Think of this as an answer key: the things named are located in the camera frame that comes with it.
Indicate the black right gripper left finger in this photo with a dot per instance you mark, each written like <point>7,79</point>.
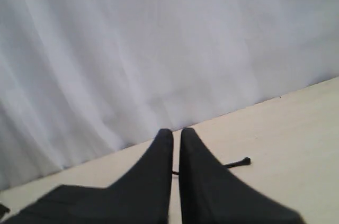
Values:
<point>141,195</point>

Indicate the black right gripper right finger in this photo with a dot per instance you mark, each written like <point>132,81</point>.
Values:
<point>210,193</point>

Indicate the white backdrop curtain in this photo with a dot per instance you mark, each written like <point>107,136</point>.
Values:
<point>84,78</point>

